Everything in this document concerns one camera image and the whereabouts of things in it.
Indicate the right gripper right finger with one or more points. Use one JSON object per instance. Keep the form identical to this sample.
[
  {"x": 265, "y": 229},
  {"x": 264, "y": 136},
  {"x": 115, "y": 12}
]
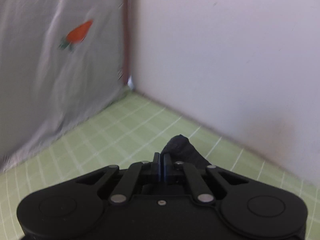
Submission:
[{"x": 205, "y": 185}]

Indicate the grey carrot print sheet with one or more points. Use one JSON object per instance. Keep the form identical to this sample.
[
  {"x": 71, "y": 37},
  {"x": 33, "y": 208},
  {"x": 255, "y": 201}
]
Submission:
[{"x": 61, "y": 62}]

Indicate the dark navy garment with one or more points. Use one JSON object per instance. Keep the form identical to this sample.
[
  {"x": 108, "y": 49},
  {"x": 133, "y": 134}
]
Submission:
[{"x": 179, "y": 148}]

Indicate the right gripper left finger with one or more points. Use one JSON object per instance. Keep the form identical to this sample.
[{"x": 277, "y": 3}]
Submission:
[{"x": 117, "y": 186}]

